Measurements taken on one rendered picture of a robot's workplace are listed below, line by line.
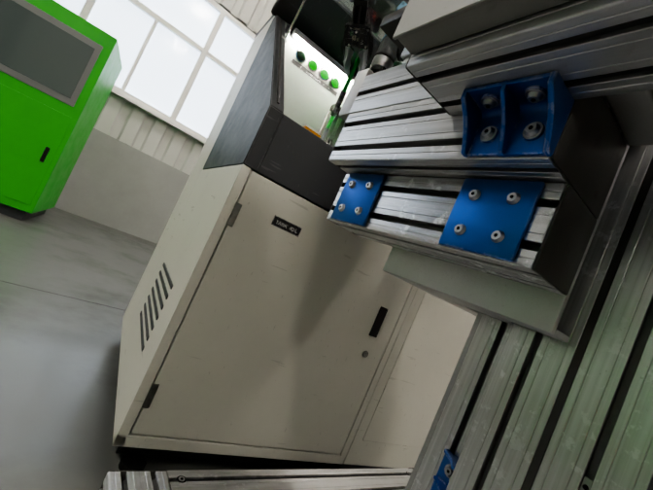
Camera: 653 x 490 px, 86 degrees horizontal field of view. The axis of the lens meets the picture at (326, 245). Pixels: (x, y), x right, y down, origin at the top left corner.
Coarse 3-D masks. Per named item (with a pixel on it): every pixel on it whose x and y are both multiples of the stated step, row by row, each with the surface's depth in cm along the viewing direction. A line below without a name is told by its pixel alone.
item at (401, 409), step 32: (416, 320) 120; (448, 320) 128; (416, 352) 123; (448, 352) 131; (384, 384) 118; (416, 384) 126; (384, 416) 120; (416, 416) 128; (352, 448) 116; (384, 448) 123; (416, 448) 132
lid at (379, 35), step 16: (288, 0) 131; (320, 0) 130; (336, 0) 130; (384, 0) 129; (400, 0) 128; (288, 16) 136; (304, 16) 135; (320, 16) 134; (336, 16) 134; (384, 16) 133; (304, 32) 141; (320, 32) 140; (336, 32) 139; (384, 32) 139; (336, 48) 145; (352, 64) 150; (368, 64) 150
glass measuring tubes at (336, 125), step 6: (330, 108) 150; (336, 120) 152; (342, 120) 153; (324, 126) 150; (330, 126) 149; (336, 126) 150; (342, 126) 153; (330, 132) 152; (336, 132) 153; (330, 138) 150; (336, 138) 153
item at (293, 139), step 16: (288, 128) 88; (304, 128) 90; (272, 144) 87; (288, 144) 88; (304, 144) 91; (320, 144) 93; (272, 160) 87; (288, 160) 89; (304, 160) 91; (320, 160) 93; (272, 176) 88; (288, 176) 90; (304, 176) 92; (320, 176) 94; (336, 176) 97; (304, 192) 93; (320, 192) 95; (336, 192) 97
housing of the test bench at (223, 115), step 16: (272, 16) 142; (256, 48) 144; (240, 80) 144; (224, 112) 145; (208, 144) 147; (192, 176) 148; (176, 208) 151; (176, 224) 133; (160, 240) 151; (160, 256) 133; (144, 272) 154; (144, 288) 136; (128, 304) 154; (128, 320) 136
